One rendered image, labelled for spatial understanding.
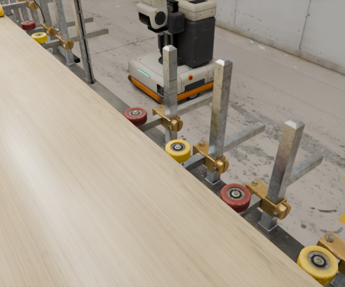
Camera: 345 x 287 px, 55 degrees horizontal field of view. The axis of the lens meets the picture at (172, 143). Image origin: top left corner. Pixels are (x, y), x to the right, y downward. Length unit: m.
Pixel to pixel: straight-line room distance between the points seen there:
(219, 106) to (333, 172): 1.62
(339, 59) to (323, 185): 1.80
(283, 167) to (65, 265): 0.58
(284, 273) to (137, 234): 0.34
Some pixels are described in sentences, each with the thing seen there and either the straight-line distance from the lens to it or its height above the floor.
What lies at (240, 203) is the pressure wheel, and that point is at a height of 0.91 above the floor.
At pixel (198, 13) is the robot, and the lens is 2.79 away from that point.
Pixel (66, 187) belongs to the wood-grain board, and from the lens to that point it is 0.96.
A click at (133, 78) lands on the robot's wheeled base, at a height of 0.11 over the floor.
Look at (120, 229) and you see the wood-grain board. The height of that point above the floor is 0.90.
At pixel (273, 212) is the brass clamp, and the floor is 0.81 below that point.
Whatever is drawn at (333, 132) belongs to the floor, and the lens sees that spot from 2.90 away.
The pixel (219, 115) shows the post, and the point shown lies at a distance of 1.00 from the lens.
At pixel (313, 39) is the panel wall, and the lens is 3.96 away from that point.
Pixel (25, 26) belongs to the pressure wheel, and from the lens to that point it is 2.26.
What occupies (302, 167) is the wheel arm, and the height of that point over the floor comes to 0.83.
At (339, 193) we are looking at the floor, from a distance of 2.37.
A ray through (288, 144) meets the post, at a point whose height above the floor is 1.05.
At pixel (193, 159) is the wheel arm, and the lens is 1.12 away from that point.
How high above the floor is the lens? 1.56
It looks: 38 degrees down
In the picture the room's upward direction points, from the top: 1 degrees counter-clockwise
